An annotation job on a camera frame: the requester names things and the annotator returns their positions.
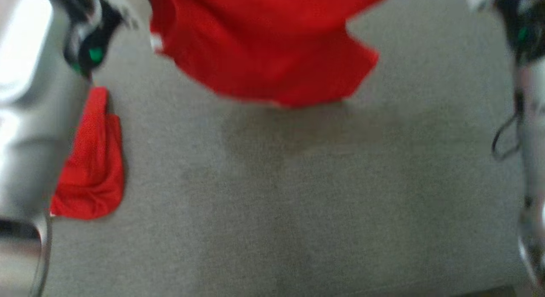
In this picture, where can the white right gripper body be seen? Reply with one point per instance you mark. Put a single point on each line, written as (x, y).
(517, 20)

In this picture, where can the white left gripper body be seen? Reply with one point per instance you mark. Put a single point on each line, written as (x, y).
(91, 28)

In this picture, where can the red shorts white stripe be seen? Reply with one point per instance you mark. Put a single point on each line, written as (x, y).
(91, 173)

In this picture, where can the red Bulls jersey white sleeves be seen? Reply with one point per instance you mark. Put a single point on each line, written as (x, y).
(264, 45)

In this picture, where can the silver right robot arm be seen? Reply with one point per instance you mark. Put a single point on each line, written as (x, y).
(532, 169)

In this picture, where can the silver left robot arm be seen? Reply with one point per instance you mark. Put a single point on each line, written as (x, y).
(34, 118)

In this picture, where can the grey sofa seat cushion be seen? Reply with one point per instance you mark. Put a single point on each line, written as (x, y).
(298, 194)

